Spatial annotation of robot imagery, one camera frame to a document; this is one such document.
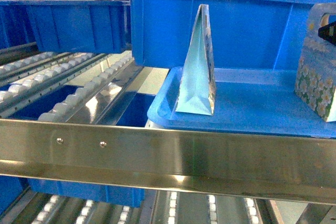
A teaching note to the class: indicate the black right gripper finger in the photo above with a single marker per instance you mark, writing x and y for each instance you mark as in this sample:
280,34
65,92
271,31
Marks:
327,31

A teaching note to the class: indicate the flower gift bag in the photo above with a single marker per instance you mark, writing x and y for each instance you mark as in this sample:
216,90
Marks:
197,86
315,79

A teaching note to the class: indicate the large blue bin behind tray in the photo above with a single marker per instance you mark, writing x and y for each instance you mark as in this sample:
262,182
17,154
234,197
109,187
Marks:
265,34

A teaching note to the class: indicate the blue plastic tray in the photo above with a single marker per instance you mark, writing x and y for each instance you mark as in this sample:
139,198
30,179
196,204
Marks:
247,101

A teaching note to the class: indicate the blue bin upper left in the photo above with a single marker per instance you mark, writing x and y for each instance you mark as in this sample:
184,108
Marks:
67,26

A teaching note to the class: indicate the blue bin lower shelf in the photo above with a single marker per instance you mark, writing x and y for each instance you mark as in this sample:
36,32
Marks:
117,195

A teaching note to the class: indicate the steel shelf front rail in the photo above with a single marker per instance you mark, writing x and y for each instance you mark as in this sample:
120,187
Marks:
257,166

